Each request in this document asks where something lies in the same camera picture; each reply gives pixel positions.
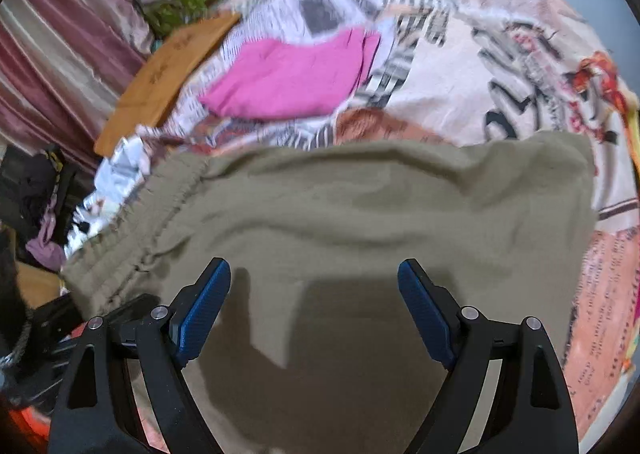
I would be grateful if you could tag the pink folded garment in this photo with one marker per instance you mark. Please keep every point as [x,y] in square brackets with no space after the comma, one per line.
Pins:
[272,80]

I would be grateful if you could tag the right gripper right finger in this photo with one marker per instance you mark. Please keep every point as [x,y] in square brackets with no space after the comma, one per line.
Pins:
[531,411]

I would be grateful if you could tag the striped red beige curtain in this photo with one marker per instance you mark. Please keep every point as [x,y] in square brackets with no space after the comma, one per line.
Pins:
[64,65]

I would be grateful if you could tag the newspaper print bed blanket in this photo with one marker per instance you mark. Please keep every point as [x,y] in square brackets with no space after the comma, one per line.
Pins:
[465,73]

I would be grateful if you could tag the olive green shorts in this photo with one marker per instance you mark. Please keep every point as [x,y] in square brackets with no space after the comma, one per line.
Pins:
[314,350]

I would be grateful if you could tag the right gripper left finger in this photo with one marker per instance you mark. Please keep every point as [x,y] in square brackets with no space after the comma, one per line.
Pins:
[95,411]

